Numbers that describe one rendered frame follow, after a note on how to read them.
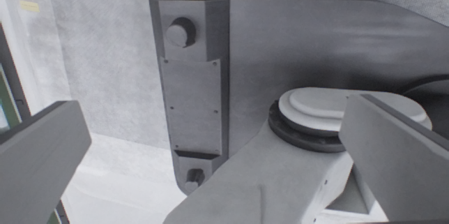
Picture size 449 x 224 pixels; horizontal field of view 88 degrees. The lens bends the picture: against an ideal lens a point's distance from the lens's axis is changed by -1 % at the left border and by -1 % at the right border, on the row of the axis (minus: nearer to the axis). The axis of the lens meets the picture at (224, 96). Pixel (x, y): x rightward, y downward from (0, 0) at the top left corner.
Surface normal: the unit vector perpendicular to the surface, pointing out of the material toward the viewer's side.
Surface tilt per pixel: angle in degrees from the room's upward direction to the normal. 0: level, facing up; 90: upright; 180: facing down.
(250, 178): 90
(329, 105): 90
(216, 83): 0
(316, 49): 0
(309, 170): 90
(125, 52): 0
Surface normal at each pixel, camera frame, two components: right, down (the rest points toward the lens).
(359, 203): 0.00, -0.88
